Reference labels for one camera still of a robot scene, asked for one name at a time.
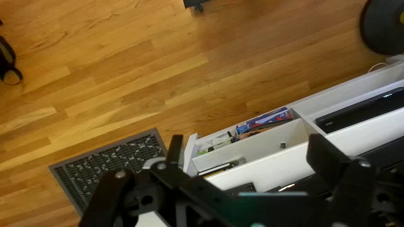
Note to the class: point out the blue and red book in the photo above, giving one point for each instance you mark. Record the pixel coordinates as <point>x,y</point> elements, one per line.
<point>265,121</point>

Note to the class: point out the white and green booklets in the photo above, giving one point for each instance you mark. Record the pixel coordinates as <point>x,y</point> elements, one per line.
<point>212,143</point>

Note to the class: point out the white shelving media unit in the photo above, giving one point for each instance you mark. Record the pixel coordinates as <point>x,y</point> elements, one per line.
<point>269,164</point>

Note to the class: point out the black caster foot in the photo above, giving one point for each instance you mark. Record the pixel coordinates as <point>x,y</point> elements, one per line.
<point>196,4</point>

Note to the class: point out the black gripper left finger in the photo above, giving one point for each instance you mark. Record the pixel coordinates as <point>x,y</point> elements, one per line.
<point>114,189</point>

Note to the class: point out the black round disc base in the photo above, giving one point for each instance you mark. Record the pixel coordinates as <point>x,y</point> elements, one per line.
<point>383,25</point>

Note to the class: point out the black flat media player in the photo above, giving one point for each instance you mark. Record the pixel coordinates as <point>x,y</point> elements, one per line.
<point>358,111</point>

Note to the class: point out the grey metal floor vent grate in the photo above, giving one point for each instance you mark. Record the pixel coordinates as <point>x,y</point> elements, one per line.
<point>105,165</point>

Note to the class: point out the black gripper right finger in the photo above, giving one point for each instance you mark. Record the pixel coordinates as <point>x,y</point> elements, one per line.
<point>354,184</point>

